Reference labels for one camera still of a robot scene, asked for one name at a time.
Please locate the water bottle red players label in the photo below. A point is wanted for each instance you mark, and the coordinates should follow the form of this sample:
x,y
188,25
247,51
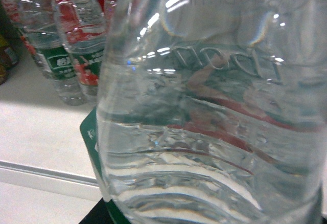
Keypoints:
x,y
81,27

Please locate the water bottle far left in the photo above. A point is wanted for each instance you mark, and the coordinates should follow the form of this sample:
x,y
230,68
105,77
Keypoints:
x,y
10,8

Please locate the water bottle barcode label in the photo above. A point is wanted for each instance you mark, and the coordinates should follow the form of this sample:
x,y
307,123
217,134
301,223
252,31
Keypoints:
x,y
37,19

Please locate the white metal shelf board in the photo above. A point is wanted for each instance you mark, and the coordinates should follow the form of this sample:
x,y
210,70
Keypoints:
x,y
41,144

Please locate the yellow lemon tea bottle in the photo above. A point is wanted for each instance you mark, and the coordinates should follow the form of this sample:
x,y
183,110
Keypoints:
x,y
9,58

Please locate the water bottle green label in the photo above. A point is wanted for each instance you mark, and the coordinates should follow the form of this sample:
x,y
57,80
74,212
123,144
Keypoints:
x,y
213,111

